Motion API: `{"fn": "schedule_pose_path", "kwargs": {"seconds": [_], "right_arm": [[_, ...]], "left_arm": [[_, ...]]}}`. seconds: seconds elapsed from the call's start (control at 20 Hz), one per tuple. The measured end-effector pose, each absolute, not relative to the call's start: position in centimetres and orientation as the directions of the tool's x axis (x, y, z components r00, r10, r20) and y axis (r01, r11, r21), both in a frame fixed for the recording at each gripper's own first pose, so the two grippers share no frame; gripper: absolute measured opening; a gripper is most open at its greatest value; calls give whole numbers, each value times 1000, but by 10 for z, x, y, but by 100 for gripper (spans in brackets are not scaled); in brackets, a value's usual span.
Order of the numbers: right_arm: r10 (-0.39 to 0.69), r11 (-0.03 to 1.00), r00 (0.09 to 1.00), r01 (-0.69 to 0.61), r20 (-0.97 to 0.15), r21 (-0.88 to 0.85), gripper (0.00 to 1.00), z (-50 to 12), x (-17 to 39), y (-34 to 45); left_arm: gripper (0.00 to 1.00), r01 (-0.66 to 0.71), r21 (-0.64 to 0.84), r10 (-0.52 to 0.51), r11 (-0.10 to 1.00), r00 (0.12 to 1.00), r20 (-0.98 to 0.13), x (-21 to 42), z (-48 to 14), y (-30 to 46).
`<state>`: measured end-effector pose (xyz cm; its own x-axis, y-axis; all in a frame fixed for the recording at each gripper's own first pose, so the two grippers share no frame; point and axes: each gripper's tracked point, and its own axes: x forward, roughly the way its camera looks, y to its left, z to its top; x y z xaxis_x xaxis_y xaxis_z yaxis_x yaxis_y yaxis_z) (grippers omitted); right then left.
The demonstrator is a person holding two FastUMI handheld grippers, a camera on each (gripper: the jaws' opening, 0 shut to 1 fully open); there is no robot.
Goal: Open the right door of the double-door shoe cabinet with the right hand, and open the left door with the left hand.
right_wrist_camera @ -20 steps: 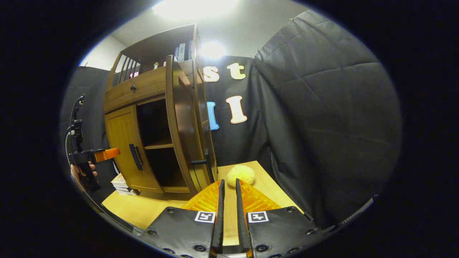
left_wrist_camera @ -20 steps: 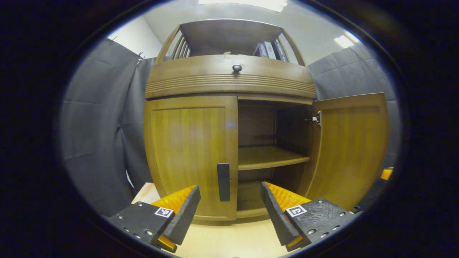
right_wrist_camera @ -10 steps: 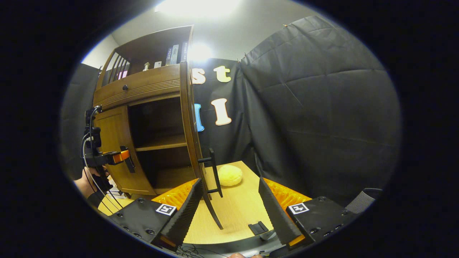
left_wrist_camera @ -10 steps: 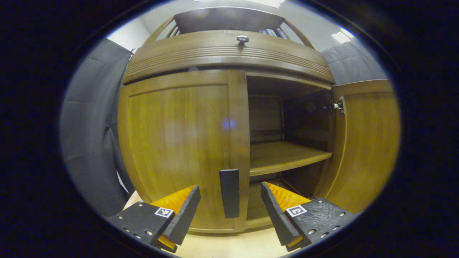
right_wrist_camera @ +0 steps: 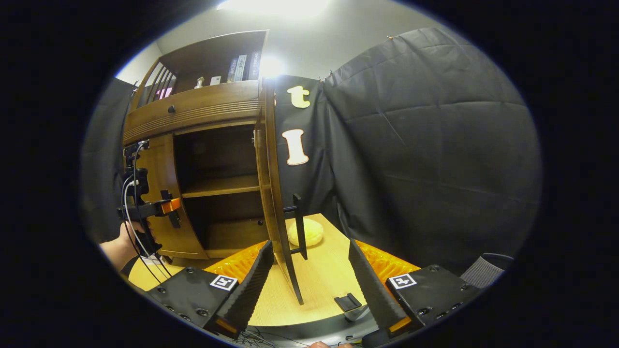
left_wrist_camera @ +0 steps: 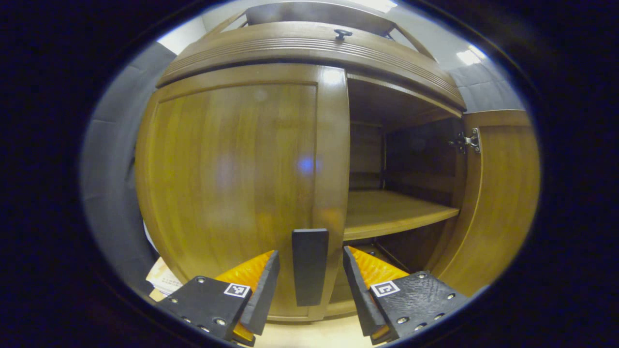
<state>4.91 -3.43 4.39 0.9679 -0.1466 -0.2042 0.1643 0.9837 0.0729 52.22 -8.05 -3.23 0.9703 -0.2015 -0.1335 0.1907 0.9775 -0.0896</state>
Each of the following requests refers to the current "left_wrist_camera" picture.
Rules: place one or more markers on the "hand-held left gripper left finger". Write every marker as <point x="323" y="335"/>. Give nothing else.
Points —
<point x="266" y="295"/>

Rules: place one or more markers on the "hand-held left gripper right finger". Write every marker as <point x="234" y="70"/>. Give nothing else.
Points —
<point x="358" y="295"/>

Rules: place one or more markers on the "wooden cabinet door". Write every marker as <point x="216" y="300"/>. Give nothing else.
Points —
<point x="503" y="203"/>
<point x="232" y="183"/>

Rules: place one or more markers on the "wooden double-door shoe cabinet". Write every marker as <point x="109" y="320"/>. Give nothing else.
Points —
<point x="416" y="159"/>

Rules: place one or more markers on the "wooden inner cabinet shelf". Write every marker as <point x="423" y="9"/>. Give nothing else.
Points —
<point x="387" y="212"/>

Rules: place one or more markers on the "metal door hinge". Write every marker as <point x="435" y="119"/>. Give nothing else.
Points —
<point x="468" y="141"/>

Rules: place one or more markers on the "wooden cabinet drawer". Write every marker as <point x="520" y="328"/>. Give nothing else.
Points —
<point x="271" y="41"/>

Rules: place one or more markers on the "pale cover book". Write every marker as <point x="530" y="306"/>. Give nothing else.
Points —
<point x="162" y="278"/>

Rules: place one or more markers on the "black drawer knob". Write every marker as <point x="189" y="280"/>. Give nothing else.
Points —
<point x="342" y="34"/>

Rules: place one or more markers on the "small ceiling light panel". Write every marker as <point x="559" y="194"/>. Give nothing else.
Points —
<point x="468" y="56"/>

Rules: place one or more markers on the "large ceiling light panel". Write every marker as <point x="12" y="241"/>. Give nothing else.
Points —
<point x="379" y="4"/>

